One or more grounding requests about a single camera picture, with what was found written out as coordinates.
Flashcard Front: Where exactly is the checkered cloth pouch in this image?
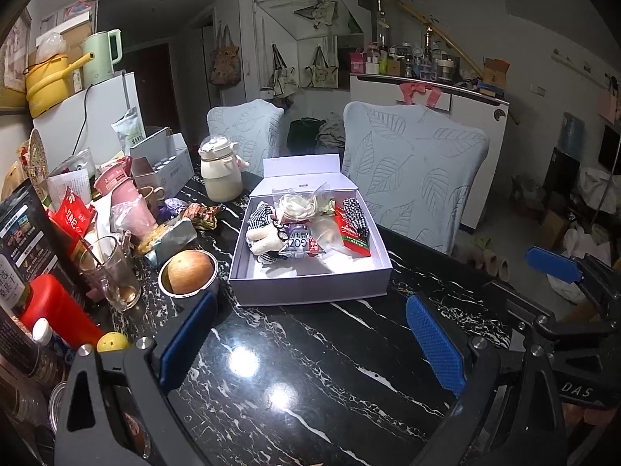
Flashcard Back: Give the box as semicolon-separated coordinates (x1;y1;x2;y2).
342;197;370;241

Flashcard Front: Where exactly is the white green pouch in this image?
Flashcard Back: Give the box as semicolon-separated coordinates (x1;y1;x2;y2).
111;108;147;153

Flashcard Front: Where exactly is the white wall rail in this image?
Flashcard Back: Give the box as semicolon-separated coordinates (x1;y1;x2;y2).
553;49;617;83

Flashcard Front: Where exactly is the grey cloth bag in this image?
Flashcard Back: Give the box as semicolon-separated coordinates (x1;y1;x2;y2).
317;114;346;149

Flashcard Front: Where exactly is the small white bottle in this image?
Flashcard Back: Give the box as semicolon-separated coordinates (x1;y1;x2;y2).
31;318;55;346

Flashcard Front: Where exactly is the yellow pot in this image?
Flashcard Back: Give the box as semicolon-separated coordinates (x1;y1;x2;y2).
24;53;93;118

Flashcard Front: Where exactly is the white carton box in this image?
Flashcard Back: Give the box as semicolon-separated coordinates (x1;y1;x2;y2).
128;127;195;192

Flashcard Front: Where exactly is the black power cord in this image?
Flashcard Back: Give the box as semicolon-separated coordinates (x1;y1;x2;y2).
73;85;93;152

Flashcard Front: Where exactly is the black panel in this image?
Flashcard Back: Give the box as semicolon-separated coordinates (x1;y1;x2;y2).
542;148;581;200

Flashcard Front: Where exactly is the purple foil wrapper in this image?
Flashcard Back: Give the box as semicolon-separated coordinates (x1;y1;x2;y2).
159;197;187;220

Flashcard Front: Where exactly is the light blue covered chair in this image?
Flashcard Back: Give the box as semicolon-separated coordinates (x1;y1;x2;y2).
341;101;491;256
206;98;284;176

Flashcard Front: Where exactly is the blue water jug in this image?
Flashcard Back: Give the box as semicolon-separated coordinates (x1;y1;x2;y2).
558;113;585;161

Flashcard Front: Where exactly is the green electric kettle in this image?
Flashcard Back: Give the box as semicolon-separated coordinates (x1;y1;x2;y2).
80;29;122;85

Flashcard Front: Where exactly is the red printed packet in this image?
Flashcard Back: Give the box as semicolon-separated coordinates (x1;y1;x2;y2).
46;187;93;241

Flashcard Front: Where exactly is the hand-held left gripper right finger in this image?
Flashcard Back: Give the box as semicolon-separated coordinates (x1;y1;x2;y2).
405;294;568;466

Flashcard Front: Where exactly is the silver snack packet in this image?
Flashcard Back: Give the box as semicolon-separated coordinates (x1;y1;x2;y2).
138;217;198;266

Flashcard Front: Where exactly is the open cardboard box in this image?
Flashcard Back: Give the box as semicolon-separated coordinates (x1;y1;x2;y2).
482;57;511;89

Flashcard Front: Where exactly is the black printed bag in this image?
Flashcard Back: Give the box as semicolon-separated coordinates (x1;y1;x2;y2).
0;178;73;311

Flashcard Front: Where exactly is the clear plastic cup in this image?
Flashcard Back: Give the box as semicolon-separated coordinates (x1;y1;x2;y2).
57;150;96;176

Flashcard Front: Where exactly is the pink cloth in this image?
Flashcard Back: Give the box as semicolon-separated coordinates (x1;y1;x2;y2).
399;82;441;108

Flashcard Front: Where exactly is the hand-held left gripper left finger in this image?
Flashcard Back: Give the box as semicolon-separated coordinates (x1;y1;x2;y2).
54;292;219;466

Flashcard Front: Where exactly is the red snack packet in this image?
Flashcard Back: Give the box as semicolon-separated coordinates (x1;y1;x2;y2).
335;204;372;258

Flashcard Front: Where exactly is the lavender gift box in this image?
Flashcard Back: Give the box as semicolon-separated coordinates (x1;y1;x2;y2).
228;154;393;308

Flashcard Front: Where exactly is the white refrigerator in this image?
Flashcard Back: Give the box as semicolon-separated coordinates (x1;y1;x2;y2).
31;70;142;176

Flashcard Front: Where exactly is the beige tote bag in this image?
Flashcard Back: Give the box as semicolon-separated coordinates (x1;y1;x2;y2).
303;45;339;89
260;43;299;100
293;0;338;30

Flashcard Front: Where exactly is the white plastic bag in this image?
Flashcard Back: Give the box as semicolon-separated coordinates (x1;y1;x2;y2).
548;226;612;304

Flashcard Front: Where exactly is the glass cup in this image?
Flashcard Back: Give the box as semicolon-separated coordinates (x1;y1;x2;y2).
78;235;142;312

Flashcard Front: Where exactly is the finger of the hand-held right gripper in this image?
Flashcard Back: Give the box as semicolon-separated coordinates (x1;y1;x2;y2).
485;279;617;350
526;247;621;316

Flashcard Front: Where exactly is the white cabinet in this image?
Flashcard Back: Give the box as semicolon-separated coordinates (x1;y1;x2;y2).
349;74;510;231

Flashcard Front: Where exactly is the brown snack packet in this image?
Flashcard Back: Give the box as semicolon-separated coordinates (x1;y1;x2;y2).
186;202;226;230

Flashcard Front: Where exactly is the bamboo pole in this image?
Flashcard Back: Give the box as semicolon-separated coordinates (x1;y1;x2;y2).
366;0;521;124

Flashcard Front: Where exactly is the small cardboard box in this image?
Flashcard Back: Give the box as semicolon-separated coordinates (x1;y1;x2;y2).
539;210;571;250

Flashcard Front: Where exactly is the dark green bag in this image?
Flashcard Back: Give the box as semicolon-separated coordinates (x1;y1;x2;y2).
287;117;326;152

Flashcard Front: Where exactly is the red plastic container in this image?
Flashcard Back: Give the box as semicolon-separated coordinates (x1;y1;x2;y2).
20;274;104;348

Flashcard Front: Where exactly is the white paper sheet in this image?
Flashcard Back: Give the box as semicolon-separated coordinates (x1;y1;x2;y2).
47;169;93;210

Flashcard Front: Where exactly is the pink cup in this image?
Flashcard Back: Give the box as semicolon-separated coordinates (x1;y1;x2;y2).
93;158;158;234

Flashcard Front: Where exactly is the brown tote bag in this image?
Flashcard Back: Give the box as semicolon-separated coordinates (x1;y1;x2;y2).
210;24;242;85

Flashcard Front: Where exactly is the clear plastic bag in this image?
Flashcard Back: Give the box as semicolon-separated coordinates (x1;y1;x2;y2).
310;214;349;259

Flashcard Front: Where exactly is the woven plate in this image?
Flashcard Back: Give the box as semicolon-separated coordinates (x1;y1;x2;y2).
17;129;49;180

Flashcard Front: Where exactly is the cream teapot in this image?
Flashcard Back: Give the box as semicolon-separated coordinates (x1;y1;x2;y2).
199;134;249;203

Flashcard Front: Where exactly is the clear bag with white rope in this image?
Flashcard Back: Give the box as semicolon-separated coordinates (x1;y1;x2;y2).
272;182;335;221

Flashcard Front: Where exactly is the dark door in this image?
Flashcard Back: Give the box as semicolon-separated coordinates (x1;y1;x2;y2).
127;43;180;129

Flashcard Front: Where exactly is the purple snack packet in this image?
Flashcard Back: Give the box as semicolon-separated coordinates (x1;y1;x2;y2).
281;223;325;256

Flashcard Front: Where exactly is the row of bottles and jars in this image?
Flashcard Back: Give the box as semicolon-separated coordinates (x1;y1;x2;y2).
366;41;459;81

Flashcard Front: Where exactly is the yellow lemon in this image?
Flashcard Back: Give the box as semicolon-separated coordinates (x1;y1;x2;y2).
97;331;130;353

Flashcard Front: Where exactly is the framed picture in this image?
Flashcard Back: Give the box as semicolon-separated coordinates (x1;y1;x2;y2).
0;7;32;115

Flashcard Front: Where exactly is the person's right hand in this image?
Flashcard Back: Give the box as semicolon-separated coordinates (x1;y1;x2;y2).
565;405;621;425

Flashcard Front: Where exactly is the round orange fruit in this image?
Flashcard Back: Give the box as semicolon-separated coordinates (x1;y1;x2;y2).
165;251;214;294

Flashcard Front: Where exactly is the brown mug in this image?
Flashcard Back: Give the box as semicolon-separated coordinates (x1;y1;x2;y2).
137;186;167;213

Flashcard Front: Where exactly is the plush doll with glasses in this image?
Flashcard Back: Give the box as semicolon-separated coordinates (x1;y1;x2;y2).
245;202;288;265

